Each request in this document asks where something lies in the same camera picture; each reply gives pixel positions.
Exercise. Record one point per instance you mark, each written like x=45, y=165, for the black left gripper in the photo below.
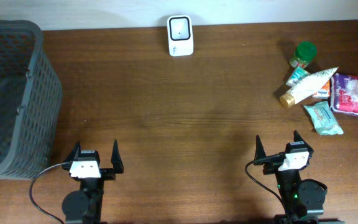
x=117, y=161

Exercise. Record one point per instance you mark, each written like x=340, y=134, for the orange tissue pack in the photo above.
x=324, y=92

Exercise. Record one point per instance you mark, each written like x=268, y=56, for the mint green wipes pack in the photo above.
x=323, y=119

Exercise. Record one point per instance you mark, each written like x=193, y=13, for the green lid glass jar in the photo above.
x=304, y=54

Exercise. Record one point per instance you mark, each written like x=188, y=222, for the red purple pad package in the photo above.
x=344, y=94

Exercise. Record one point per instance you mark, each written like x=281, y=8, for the white barcode scanner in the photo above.
x=180, y=35

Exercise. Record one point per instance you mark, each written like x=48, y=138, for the white Pantene tube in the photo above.
x=306, y=87

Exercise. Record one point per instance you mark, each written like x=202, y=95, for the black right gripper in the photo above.
x=269, y=168

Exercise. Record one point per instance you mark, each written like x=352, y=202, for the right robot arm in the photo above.
x=302, y=200

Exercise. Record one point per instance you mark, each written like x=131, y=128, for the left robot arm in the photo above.
x=85, y=205

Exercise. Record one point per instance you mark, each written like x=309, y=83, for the teal tissue pack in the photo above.
x=296, y=76

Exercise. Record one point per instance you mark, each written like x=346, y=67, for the grey plastic basket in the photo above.
x=30, y=99

